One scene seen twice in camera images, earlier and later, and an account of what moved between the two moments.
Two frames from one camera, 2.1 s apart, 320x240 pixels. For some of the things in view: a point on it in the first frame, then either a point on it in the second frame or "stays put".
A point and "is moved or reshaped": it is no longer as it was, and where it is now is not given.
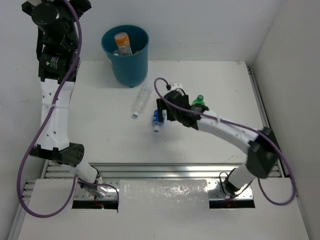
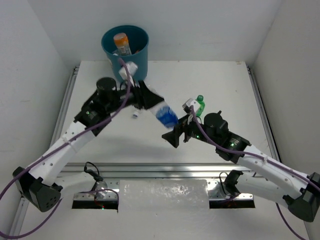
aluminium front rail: (154, 170) stays put
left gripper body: (27, 6) to (139, 95)
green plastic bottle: (199, 100) stays put
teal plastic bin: (130, 70) stays put
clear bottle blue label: (155, 123) is moved or reshaped
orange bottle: (122, 40) stays put
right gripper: (161, 105) to (173, 136)
